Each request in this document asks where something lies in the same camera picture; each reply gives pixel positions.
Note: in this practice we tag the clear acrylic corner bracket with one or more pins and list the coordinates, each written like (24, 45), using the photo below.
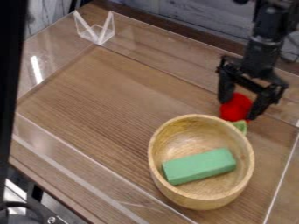
(95, 33)

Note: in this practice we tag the clear acrylic tray wall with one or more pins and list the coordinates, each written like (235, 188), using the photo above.
(91, 102)

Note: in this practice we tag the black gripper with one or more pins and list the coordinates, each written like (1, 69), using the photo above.
(255, 81)

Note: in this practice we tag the wooden bowl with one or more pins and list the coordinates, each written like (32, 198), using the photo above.
(191, 134)

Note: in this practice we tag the red plush strawberry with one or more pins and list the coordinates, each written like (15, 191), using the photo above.
(233, 112)

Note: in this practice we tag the green rectangular block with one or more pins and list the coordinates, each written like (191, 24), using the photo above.
(199, 166)

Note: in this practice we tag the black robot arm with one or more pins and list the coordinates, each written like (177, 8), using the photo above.
(275, 21)

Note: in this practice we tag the black metal frame post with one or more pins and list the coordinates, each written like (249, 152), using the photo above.
(12, 21)

